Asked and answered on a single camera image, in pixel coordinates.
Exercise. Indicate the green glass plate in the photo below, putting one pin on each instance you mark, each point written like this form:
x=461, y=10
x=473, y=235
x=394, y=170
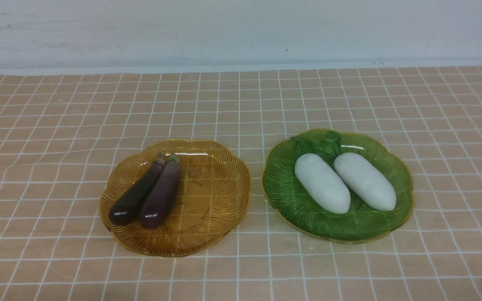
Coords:
x=361, y=224

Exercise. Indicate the white radish with leaves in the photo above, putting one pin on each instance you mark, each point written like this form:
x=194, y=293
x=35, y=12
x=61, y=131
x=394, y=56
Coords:
x=362, y=177
x=319, y=179

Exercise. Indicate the checkered beige tablecloth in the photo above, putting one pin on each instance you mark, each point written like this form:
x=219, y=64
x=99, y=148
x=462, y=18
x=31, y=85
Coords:
x=61, y=136

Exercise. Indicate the dark purple eggplant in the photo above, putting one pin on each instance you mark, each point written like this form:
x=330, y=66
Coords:
x=125, y=210

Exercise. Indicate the amber glass plate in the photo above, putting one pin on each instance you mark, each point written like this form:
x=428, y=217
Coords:
x=213, y=198

